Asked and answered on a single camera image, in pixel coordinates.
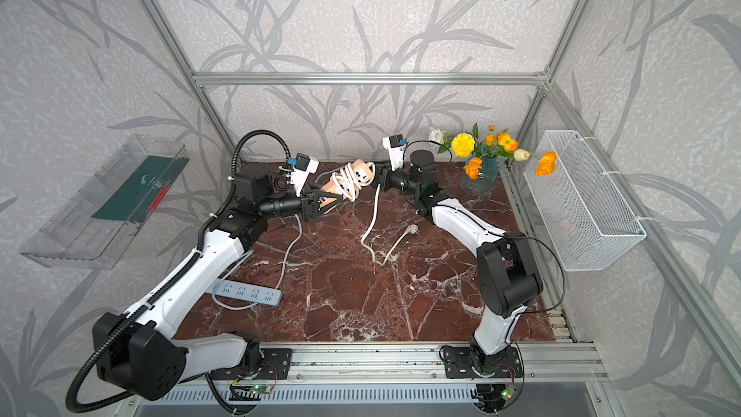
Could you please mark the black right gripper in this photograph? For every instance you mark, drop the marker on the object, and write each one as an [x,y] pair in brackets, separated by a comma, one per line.
[390,176]

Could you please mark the red pen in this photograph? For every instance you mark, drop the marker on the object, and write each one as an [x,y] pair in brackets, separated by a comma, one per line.
[158,199]

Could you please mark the blue glass vase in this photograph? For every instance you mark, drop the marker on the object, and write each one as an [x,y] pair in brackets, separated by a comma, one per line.
[479,176]

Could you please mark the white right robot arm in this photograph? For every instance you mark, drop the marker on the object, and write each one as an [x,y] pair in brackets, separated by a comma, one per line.
[507,272]

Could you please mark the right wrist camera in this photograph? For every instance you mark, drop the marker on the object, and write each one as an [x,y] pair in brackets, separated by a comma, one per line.
[395,146]

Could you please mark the yellow orange flower bouquet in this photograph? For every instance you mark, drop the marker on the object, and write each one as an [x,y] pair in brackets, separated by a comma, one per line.
[473,144]

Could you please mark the pink power strip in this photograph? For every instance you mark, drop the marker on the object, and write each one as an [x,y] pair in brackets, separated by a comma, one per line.
[351,178]

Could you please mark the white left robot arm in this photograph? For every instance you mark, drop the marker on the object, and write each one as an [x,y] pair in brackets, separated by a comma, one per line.
[136,353]

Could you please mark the clear plastic wall bin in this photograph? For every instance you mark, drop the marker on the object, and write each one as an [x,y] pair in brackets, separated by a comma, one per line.
[95,228]

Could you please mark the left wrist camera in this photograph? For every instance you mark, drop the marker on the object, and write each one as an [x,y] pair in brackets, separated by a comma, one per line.
[297,170]

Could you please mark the green booklet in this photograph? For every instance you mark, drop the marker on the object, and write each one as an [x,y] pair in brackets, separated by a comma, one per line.
[131,200]

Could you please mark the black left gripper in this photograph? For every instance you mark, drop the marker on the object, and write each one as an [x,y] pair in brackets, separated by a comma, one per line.
[306,207]

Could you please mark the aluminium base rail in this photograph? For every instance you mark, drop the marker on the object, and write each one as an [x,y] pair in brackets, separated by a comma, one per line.
[416,362]

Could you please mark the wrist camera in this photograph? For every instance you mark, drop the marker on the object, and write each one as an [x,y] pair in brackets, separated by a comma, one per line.
[297,170]
[395,146]

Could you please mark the white wire mesh basket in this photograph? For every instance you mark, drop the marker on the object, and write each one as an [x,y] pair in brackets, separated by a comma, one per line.
[587,218]

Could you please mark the blue-white power strip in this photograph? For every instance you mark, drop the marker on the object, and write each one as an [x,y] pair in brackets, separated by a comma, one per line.
[246,292]

